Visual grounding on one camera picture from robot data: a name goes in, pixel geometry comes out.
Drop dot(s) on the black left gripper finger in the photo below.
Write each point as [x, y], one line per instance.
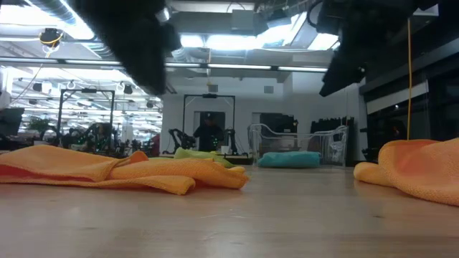
[147, 61]

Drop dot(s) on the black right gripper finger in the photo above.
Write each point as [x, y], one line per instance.
[344, 73]

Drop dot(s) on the teal microfiber towel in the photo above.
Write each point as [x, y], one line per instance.
[288, 159]

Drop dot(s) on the lime green microfiber towel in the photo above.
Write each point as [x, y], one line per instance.
[201, 155]

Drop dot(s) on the orange microfiber towel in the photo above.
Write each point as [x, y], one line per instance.
[107, 170]
[419, 168]

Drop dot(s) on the black background robot arm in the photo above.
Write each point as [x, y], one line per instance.
[181, 138]
[231, 139]

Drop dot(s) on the black partition panels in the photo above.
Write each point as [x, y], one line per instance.
[331, 123]

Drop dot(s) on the person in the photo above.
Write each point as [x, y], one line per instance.
[208, 134]

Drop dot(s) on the black monitor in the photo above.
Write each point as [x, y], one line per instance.
[10, 122]

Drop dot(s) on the black gantry frame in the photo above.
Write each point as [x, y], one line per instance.
[87, 90]
[209, 95]

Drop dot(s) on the long ceiling light rail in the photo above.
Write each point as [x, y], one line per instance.
[236, 66]

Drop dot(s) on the black aluminium table frame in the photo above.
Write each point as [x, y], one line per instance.
[241, 160]

